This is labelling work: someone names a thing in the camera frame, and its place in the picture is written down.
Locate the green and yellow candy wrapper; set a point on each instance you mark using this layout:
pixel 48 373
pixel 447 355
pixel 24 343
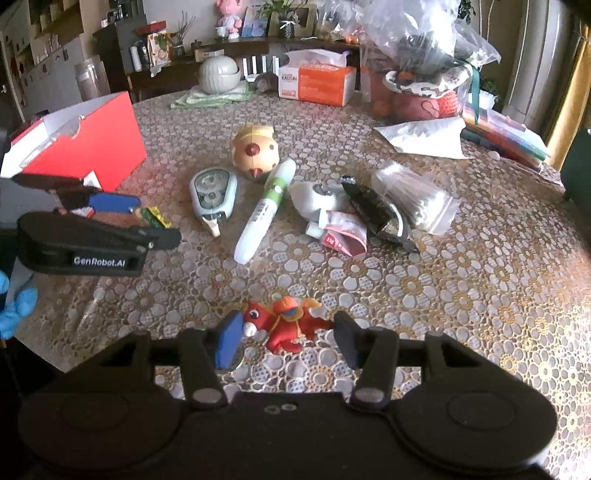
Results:
pixel 154 218

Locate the clear glass jar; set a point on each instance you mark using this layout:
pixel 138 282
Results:
pixel 91 76

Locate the clear zip bag of swabs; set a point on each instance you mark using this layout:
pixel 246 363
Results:
pixel 413 198

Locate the yellow chick toy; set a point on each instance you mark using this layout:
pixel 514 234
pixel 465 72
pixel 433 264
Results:
pixel 255 150

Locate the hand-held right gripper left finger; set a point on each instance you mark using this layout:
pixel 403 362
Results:
pixel 229 341

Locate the white plastic bag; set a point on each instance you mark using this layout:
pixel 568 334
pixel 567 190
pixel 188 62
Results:
pixel 314 198

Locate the green and white cloth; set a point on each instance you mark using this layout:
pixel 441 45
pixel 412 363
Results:
pixel 203 98

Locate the red and white packet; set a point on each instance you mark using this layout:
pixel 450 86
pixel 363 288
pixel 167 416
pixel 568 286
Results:
pixel 346 233

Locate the yellow curtain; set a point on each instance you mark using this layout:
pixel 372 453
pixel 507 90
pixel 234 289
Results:
pixel 570 97

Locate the grey stone figure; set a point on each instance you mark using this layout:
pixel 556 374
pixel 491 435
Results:
pixel 265 83

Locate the wooden sideboard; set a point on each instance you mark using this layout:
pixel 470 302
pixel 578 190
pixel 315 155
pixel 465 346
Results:
pixel 175 76

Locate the dark cabinet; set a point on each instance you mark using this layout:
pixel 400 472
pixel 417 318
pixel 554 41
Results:
pixel 117 44

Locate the person's left hand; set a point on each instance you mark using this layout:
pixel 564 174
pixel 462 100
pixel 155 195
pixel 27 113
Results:
pixel 17 307

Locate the wooden photo frame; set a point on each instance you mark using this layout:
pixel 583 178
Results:
pixel 300 21

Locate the white paper sheet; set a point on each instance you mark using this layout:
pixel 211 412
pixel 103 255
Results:
pixel 425 136

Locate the red and white cardboard box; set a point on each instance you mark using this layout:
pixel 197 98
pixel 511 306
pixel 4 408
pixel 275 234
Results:
pixel 92 143

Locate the stack of colourful folders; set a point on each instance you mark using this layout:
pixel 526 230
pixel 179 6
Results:
pixel 503 134

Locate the white ribbed ceramic pot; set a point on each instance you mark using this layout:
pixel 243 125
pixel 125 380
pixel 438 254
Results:
pixel 219 76

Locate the clear plastic bag of fruit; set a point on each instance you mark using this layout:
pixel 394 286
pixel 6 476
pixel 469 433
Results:
pixel 415 41

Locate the white and green pen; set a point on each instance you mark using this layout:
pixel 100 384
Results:
pixel 263 214

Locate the pink doll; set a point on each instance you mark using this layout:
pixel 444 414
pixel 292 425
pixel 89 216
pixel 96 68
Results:
pixel 228 18

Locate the black foil packet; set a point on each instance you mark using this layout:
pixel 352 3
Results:
pixel 374 212

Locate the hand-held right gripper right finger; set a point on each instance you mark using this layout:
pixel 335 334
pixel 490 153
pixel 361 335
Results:
pixel 346 339

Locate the red horse toy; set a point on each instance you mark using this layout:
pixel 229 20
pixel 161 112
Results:
pixel 286 323

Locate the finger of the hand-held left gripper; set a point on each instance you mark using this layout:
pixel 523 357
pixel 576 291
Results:
pixel 115 203
pixel 161 237

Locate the orange and white tissue box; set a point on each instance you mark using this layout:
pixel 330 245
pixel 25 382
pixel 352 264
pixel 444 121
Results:
pixel 318 83

